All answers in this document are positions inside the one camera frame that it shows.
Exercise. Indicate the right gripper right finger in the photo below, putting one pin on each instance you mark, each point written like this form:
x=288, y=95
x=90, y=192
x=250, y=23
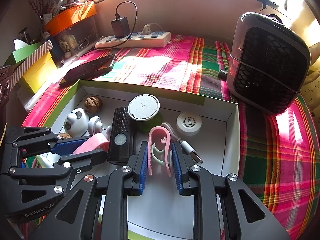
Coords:
x=223, y=206

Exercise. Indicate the black remote device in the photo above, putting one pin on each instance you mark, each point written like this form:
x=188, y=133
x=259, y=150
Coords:
x=122, y=139

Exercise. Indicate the brown patterned box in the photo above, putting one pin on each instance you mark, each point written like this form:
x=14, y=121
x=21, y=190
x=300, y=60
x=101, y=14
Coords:
x=6, y=73

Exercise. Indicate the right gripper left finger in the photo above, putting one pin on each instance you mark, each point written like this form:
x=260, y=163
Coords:
x=97, y=203

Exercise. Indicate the white cardboard box tray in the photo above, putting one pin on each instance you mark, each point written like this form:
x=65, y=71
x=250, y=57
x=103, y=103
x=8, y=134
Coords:
x=211, y=126

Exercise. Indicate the red plaid tablecloth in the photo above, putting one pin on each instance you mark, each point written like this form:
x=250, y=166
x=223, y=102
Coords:
x=279, y=155

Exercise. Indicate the pink silicone pouch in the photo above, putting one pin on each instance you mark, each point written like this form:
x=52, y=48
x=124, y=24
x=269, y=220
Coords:
x=96, y=141

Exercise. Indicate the yellow box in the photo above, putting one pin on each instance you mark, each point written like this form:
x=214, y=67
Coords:
x=38, y=73

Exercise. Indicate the walnut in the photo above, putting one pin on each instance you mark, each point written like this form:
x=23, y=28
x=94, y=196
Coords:
x=93, y=104
x=65, y=135

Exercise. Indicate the orange storage box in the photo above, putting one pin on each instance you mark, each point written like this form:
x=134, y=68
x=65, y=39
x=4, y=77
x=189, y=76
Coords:
x=70, y=17

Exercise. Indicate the white power strip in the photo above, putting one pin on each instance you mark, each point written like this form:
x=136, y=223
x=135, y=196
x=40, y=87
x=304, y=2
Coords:
x=155, y=39

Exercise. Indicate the black smartphone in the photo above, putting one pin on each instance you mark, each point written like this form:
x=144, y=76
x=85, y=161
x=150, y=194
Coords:
x=88, y=70

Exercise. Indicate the black charger adapter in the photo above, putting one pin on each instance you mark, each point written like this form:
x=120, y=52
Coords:
x=120, y=26

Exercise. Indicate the white green suction cup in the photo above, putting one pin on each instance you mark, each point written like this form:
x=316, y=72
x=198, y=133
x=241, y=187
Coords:
x=144, y=110

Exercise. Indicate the white panda toy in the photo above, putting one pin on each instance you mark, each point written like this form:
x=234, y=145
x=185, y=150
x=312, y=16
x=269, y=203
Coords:
x=76, y=123

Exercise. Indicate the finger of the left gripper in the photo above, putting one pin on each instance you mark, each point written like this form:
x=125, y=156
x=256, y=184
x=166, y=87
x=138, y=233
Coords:
x=24, y=142
x=75, y=162

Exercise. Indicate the cream heart pattern curtain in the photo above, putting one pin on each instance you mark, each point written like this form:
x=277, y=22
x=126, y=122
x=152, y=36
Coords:
x=307, y=27

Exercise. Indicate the grey portable fan heater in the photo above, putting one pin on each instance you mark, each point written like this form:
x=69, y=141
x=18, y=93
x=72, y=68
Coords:
x=268, y=63

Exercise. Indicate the pink green clip holder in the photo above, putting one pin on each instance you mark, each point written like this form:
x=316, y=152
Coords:
x=159, y=149

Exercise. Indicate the white round tape roll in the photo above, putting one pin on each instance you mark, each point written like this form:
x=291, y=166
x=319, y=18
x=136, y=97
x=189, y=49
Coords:
x=188, y=123

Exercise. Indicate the white knob hook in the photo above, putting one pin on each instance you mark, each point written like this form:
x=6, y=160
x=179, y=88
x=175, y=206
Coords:
x=96, y=126

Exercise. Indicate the green tissue box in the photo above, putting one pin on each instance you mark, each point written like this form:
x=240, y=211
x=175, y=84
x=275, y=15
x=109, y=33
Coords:
x=21, y=52

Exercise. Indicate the small white plug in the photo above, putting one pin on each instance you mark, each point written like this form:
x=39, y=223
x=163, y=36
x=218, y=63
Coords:
x=147, y=29

